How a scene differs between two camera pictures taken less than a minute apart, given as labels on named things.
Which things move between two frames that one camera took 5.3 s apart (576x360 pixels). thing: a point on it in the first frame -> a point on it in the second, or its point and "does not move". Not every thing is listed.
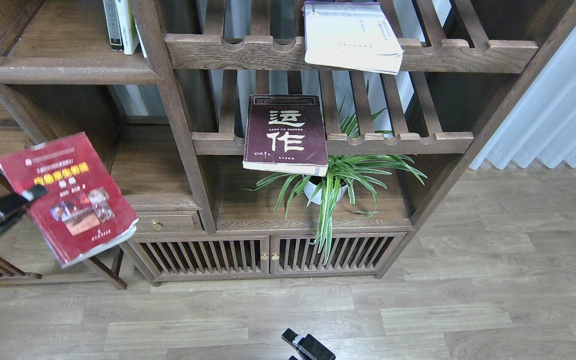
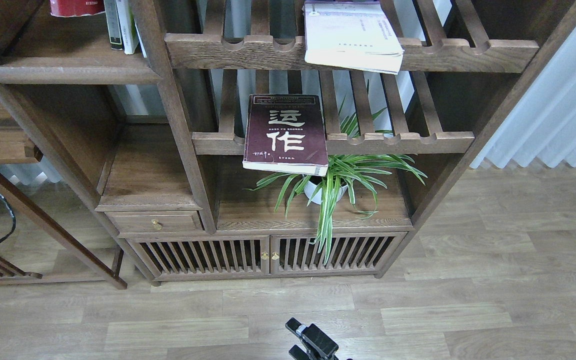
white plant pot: [309, 189] does not move
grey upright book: [113, 25] does not move
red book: [84, 209] -> [75, 8]
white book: [355, 35] does not move
